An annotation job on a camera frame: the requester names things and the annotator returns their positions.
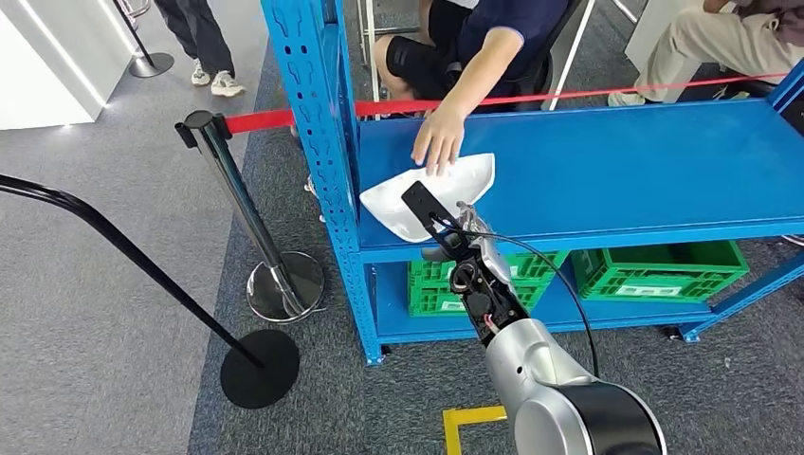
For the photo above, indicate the person's hand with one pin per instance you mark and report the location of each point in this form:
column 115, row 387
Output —
column 440, row 138

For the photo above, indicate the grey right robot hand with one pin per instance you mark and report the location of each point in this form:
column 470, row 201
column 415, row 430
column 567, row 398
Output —
column 499, row 267

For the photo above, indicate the white plastic shell part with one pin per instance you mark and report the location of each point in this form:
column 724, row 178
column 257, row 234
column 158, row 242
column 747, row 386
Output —
column 402, row 207

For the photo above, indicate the silver and black right robot arm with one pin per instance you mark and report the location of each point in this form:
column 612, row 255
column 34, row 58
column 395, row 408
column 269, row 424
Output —
column 546, row 377

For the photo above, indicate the blue metal shelf rack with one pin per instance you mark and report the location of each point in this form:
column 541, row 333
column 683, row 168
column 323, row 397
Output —
column 628, row 169

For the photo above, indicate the green folded plastic crate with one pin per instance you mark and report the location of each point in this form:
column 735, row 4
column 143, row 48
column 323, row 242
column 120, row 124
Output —
column 433, row 301
column 534, row 267

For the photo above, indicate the person in black chair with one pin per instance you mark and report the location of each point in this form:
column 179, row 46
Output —
column 496, row 38

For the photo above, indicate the green open plastic crate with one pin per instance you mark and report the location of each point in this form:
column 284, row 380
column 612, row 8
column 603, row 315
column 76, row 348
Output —
column 666, row 276

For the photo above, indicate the red barrier belt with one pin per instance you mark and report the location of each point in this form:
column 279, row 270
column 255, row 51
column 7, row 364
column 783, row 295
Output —
column 270, row 119

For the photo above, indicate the yellow floor tape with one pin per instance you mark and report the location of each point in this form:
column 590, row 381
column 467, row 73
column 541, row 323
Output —
column 451, row 433

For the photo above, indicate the white desk panel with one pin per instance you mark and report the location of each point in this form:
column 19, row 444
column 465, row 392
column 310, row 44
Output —
column 644, row 31

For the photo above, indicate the black curved stanchion pole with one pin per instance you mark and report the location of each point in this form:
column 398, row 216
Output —
column 261, row 370

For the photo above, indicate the person in beige trousers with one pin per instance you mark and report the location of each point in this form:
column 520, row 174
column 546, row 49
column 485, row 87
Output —
column 703, row 38

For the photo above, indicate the black straight stanchion with base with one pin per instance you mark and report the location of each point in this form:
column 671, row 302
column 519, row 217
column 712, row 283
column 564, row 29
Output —
column 151, row 64

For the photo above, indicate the chrome stool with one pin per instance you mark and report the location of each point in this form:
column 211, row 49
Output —
column 135, row 7

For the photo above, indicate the white counter block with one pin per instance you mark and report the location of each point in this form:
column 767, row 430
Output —
column 50, row 63

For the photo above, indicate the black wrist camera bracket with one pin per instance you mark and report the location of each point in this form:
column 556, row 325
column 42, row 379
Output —
column 418, row 198

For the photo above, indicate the white desk frame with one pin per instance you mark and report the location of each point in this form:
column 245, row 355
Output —
column 370, row 50

